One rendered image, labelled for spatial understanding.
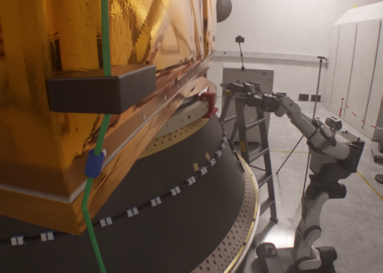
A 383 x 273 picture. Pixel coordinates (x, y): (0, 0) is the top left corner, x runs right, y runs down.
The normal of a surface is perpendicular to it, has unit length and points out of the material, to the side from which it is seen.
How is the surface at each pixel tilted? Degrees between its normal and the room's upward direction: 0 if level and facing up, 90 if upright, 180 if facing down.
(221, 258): 43
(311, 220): 90
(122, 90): 90
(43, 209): 90
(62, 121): 91
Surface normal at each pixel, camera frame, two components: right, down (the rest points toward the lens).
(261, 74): -0.13, 0.34
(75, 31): 0.71, 0.26
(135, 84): 0.99, 0.05
